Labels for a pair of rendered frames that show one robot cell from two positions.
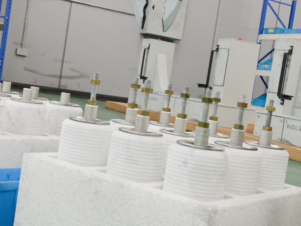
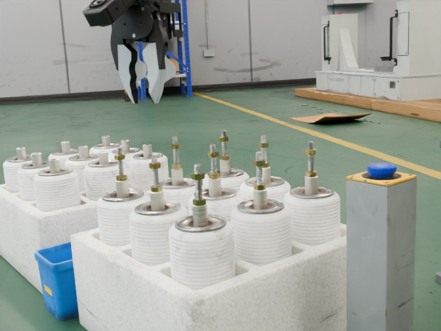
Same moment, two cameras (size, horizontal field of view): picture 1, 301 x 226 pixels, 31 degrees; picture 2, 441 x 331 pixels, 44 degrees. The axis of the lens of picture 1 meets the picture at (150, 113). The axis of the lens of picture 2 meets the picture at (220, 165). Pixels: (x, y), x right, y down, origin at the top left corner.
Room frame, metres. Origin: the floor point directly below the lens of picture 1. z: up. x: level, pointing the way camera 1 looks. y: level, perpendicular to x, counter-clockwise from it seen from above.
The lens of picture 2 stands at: (0.11, -0.33, 0.49)
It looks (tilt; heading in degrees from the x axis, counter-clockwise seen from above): 12 degrees down; 16
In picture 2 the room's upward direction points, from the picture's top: 3 degrees counter-clockwise
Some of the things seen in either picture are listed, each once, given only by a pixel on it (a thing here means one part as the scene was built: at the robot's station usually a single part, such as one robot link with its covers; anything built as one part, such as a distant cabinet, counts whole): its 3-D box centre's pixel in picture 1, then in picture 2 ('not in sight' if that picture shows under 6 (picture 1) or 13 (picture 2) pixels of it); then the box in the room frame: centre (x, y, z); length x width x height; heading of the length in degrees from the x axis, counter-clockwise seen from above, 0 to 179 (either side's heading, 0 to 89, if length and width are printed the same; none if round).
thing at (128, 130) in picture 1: (140, 132); (157, 208); (0.90, 0.01, 0.25); 0.08 x 0.08 x 0.01
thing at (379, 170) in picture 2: not in sight; (381, 171); (0.89, -0.34, 0.32); 0.04 x 0.04 x 0.02
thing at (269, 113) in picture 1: (268, 119); (311, 163); (1.02, -0.22, 0.30); 0.01 x 0.01 x 0.08
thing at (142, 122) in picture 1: (141, 125); (157, 200); (0.90, 0.01, 0.26); 0.02 x 0.02 x 0.03
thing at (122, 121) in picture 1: (130, 123); (178, 184); (1.07, 0.04, 0.25); 0.08 x 0.08 x 0.01
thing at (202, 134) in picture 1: (201, 137); (200, 215); (0.83, -0.08, 0.26); 0.02 x 0.02 x 0.03
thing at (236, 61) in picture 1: (194, 78); (380, 49); (5.16, -0.36, 0.45); 1.61 x 0.57 x 0.74; 28
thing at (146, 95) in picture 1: (145, 102); (155, 177); (0.90, 0.01, 0.30); 0.01 x 0.01 x 0.08
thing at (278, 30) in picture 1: (283, 33); not in sight; (8.02, -1.76, 1.38); 0.50 x 0.38 x 0.11; 118
